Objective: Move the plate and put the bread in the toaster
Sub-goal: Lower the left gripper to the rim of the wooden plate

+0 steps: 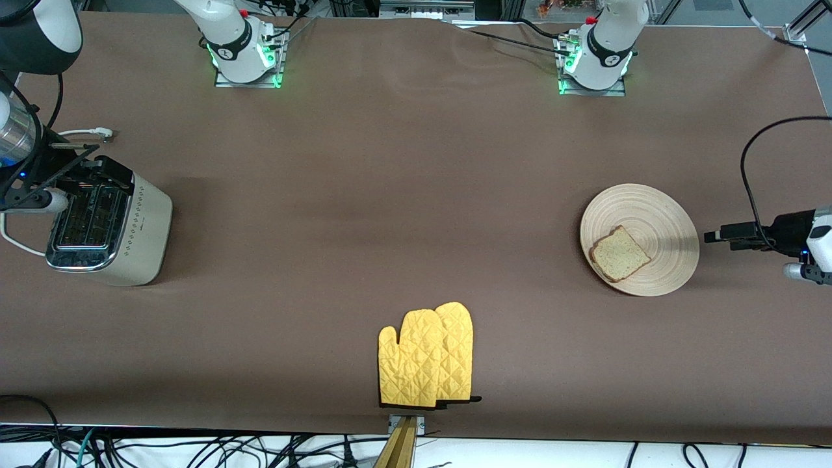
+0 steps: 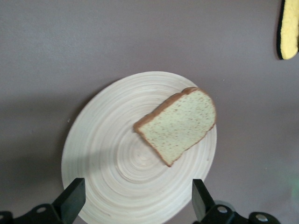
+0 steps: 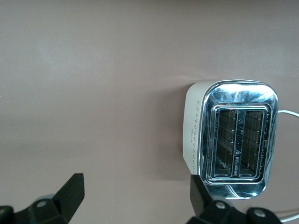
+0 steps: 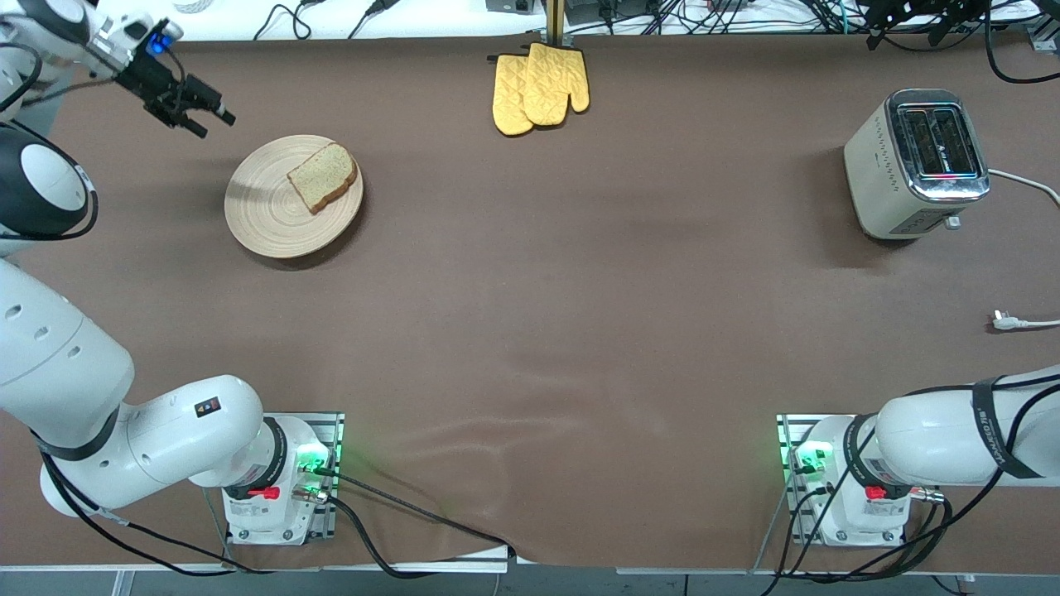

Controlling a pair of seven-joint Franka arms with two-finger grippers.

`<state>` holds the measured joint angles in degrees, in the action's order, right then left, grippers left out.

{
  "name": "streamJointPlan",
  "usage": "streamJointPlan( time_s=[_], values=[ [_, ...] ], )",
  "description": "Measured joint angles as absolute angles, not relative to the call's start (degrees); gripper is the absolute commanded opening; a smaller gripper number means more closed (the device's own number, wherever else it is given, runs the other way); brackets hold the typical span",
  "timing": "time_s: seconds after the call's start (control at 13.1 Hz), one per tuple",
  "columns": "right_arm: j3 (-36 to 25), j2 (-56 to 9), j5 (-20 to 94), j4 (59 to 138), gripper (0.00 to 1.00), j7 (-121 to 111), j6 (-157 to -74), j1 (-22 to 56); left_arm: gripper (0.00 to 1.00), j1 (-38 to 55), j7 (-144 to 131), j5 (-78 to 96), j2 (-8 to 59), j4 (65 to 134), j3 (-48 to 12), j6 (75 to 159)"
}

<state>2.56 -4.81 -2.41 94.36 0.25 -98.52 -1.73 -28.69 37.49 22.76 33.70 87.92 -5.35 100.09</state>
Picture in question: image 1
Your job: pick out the orange and green clutter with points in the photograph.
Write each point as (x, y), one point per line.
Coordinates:
(549, 8)

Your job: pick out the gold aluminium profile bar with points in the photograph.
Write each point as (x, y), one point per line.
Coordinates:
(398, 448)

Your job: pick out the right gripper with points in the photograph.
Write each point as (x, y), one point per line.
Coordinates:
(47, 170)

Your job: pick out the silver metal bracket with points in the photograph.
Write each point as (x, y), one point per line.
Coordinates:
(419, 426)

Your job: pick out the brown table cover sheet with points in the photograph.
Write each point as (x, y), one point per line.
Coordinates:
(390, 195)

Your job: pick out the silver aluminium extrusion post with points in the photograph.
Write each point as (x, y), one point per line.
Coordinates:
(796, 29)

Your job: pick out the round light wooden plate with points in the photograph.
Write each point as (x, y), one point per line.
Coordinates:
(663, 221)

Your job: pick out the silver aluminium frame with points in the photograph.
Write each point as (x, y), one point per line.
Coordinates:
(422, 10)

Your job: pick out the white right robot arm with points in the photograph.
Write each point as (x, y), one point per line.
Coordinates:
(227, 26)

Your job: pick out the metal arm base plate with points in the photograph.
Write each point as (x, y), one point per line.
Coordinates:
(585, 92)
(250, 84)

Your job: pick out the cream and chrome toaster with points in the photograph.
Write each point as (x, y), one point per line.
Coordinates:
(140, 227)

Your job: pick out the brown bread slice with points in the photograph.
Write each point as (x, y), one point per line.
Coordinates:
(617, 255)

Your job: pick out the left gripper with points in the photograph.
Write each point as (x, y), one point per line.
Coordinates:
(788, 235)

